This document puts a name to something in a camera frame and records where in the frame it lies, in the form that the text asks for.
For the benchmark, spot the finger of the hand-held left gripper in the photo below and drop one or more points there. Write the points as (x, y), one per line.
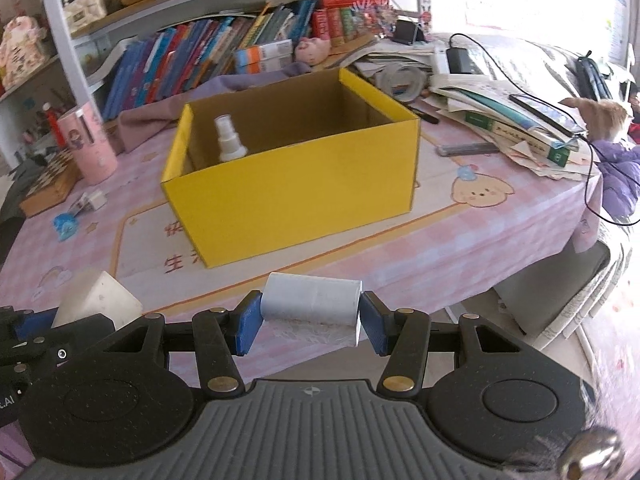
(85, 329)
(35, 322)

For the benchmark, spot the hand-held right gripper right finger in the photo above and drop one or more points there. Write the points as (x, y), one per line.
(376, 325)

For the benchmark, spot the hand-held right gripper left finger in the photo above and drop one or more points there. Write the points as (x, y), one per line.
(247, 325)

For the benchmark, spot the white triangular block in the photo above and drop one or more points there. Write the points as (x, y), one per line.
(95, 296)

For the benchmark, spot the white paper roll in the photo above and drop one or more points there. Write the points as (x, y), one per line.
(310, 305)

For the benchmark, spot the blue plastic piece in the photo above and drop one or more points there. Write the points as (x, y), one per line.
(65, 226)

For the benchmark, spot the yellow cardboard box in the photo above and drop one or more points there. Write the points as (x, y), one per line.
(280, 210)

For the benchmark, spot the white spray bottle dark label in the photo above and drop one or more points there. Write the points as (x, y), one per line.
(230, 147)

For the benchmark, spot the dark grey cloth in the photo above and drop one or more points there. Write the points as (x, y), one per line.
(10, 195)

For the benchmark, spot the wooden chess board box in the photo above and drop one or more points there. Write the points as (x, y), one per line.
(50, 187)

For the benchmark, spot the pink checked tablecloth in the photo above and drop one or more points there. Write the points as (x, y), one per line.
(475, 230)

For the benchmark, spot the pink cylindrical humidifier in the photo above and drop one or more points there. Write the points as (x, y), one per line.
(90, 155)

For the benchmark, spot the grey pencil case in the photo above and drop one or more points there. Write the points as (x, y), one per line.
(467, 149)

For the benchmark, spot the red tassel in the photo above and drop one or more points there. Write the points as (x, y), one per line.
(48, 115)

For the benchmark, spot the black pen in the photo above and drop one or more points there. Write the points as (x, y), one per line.
(422, 114)

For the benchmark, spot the pink cloth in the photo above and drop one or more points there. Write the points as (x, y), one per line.
(145, 117)

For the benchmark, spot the pile of books and papers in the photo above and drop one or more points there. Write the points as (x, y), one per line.
(500, 120)

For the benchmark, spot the grey tape roll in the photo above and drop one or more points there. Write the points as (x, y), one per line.
(400, 80)

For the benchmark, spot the silver metal bell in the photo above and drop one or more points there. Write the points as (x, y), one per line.
(590, 455)

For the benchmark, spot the lilac cloth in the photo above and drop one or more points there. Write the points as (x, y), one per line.
(296, 68)

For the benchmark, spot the pink decorative sign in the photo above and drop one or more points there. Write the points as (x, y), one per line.
(20, 52)

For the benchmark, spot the row of colourful books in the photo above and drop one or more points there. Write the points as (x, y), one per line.
(200, 55)

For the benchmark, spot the black power adapter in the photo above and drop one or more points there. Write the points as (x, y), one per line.
(458, 61)

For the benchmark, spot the pink pig plush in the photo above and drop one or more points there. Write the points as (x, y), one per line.
(312, 50)

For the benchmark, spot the purple jacket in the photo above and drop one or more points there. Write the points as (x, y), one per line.
(620, 175)

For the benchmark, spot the orange cat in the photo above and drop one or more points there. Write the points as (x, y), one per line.
(602, 117)

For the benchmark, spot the grey patterned bed cover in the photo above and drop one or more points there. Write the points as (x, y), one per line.
(545, 60)

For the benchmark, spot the white shelf unit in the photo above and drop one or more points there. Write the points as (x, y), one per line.
(55, 5)

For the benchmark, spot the white quilted bag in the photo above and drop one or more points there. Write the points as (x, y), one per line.
(85, 7)

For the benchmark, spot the wall poster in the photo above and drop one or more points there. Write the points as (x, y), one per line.
(620, 5)

